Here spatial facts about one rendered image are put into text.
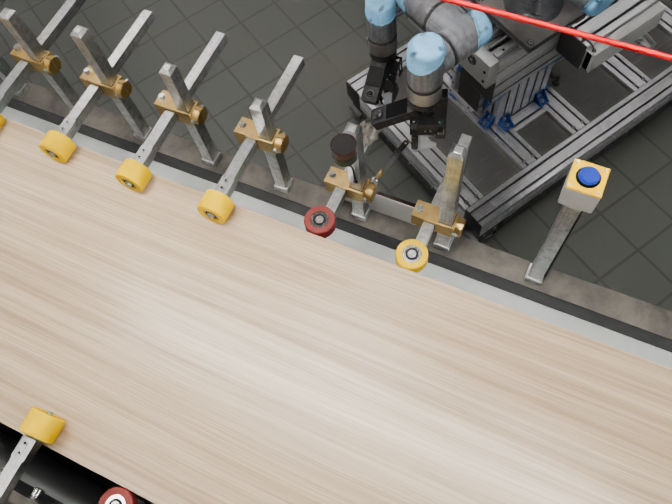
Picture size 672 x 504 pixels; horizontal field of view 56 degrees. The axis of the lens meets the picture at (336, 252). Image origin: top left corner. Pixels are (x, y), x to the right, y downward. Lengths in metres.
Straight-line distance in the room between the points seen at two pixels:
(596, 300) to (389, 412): 0.67
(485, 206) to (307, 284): 1.03
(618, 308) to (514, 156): 0.91
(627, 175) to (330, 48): 1.44
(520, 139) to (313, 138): 0.89
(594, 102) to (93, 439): 2.14
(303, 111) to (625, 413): 1.94
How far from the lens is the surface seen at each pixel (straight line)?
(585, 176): 1.31
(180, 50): 3.29
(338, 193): 1.67
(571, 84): 2.77
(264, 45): 3.19
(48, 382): 1.66
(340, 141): 1.44
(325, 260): 1.55
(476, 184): 2.45
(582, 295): 1.79
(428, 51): 1.28
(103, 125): 2.20
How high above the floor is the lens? 2.32
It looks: 66 degrees down
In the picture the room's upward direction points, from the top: 12 degrees counter-clockwise
